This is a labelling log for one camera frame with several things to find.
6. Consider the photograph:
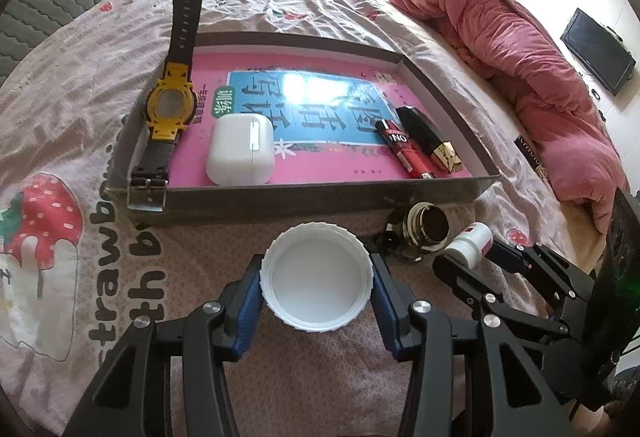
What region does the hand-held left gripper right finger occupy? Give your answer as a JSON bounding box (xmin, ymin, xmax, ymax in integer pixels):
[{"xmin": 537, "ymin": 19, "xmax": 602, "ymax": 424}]
[{"xmin": 367, "ymin": 254, "xmax": 551, "ymax": 437}]

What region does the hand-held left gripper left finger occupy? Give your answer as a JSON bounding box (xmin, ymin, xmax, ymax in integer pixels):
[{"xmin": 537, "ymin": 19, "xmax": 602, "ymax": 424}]
[{"xmin": 62, "ymin": 254, "xmax": 266, "ymax": 437}]

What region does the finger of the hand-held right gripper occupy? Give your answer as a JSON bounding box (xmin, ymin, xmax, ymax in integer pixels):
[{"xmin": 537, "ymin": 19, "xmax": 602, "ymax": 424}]
[
  {"xmin": 487, "ymin": 239, "xmax": 596, "ymax": 293},
  {"xmin": 433, "ymin": 255, "xmax": 576, "ymax": 338}
]

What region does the black and gold stick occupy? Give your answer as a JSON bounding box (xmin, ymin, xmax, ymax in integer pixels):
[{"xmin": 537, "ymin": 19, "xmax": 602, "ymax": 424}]
[{"xmin": 514, "ymin": 133, "xmax": 550, "ymax": 180}]

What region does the metal threaded fitting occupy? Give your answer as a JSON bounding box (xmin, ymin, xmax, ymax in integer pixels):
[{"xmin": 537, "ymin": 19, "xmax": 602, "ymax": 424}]
[{"xmin": 387, "ymin": 202, "xmax": 453, "ymax": 263}]

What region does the white plastic bottle cap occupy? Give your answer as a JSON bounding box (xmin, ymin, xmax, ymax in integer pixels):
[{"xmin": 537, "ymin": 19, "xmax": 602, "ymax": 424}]
[{"xmin": 260, "ymin": 222, "xmax": 375, "ymax": 332}]

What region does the black television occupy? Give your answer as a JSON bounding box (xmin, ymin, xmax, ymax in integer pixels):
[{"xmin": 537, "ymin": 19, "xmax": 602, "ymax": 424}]
[{"xmin": 560, "ymin": 8, "xmax": 637, "ymax": 96}]

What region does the pink quilt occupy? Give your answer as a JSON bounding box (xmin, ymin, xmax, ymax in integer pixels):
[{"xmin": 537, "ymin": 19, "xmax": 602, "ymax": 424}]
[{"xmin": 384, "ymin": 0, "xmax": 628, "ymax": 203}]

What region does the brown cardboard box tray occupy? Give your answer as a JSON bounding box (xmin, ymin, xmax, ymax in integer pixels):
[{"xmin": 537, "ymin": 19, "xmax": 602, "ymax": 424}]
[{"xmin": 111, "ymin": 31, "xmax": 501, "ymax": 220}]

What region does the pink and blue book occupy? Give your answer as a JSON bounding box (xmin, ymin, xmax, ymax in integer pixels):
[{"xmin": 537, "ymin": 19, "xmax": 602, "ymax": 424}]
[{"xmin": 165, "ymin": 48, "xmax": 473, "ymax": 188}]

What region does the yellow and black wristwatch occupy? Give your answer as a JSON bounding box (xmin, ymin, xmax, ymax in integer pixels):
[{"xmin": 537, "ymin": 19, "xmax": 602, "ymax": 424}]
[{"xmin": 127, "ymin": 0, "xmax": 207, "ymax": 213}]

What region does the white pill bottle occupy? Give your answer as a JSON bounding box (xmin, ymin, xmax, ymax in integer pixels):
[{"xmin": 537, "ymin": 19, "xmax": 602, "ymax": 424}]
[{"xmin": 444, "ymin": 223, "xmax": 495, "ymax": 268}]

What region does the strawberry printed bed sheet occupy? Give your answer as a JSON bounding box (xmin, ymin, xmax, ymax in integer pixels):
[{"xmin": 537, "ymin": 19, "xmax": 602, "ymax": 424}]
[{"xmin": 0, "ymin": 0, "xmax": 601, "ymax": 437}]

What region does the white earbuds case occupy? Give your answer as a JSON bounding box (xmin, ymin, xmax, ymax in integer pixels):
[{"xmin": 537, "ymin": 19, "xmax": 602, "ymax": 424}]
[{"xmin": 206, "ymin": 113, "xmax": 276, "ymax": 185}]

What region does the black and gold lipstick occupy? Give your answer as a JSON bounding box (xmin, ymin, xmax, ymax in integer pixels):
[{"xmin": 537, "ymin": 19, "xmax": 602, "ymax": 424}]
[{"xmin": 395, "ymin": 106, "xmax": 463, "ymax": 175}]

